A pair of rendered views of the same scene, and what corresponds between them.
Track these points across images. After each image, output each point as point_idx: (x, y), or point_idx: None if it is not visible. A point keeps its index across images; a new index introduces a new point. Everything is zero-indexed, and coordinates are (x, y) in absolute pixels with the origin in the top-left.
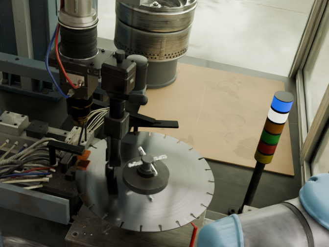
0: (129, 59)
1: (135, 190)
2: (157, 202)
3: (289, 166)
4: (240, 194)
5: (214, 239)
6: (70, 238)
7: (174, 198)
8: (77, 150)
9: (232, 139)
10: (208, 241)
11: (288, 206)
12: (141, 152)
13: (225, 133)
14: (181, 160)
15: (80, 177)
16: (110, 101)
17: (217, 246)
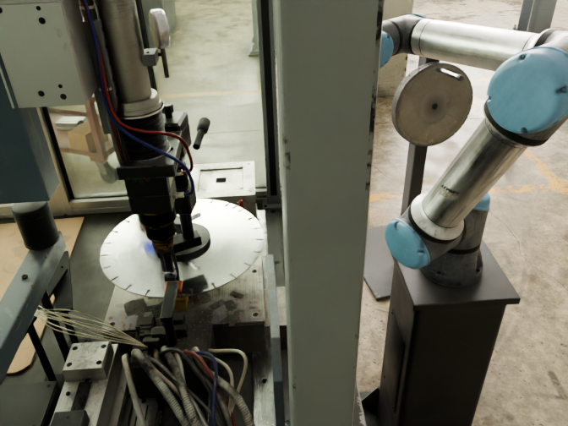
0: (29, 209)
1: (210, 242)
2: (221, 226)
3: (68, 221)
4: None
5: (382, 35)
6: (262, 315)
7: (210, 217)
8: (175, 286)
9: (19, 265)
10: (381, 40)
11: None
12: None
13: (4, 273)
14: None
15: (208, 285)
16: (182, 167)
17: (385, 35)
